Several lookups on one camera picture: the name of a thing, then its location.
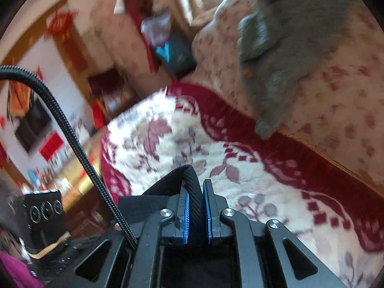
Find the black television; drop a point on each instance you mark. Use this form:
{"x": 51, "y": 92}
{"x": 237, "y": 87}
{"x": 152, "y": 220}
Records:
{"x": 33, "y": 123}

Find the black pants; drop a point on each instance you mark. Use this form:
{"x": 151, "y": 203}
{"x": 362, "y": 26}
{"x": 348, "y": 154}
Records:
{"x": 193, "y": 186}

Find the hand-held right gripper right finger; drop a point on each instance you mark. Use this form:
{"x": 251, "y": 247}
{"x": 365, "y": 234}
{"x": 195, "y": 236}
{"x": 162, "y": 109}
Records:
{"x": 208, "y": 216}

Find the red white floral blanket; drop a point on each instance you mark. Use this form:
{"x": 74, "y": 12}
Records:
{"x": 240, "y": 171}

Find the red paper banner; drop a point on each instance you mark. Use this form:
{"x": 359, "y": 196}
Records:
{"x": 51, "y": 147}

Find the teal bag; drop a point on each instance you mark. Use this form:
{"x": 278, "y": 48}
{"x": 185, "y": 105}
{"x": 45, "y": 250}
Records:
{"x": 177, "y": 57}

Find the grey fleece garment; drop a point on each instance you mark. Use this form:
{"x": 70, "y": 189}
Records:
{"x": 285, "y": 51}

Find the red wall ornament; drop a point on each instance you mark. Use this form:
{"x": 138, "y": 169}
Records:
{"x": 61, "y": 25}

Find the clear plastic bag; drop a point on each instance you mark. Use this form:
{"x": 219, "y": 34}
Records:
{"x": 156, "y": 28}

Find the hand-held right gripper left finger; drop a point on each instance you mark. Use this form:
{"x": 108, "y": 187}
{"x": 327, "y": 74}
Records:
{"x": 185, "y": 216}

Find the beige satin cloth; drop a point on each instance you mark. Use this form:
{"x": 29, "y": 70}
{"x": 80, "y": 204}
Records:
{"x": 186, "y": 0}

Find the person's magenta clothing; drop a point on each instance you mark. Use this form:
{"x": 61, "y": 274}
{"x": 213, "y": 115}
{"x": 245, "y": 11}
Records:
{"x": 15, "y": 271}

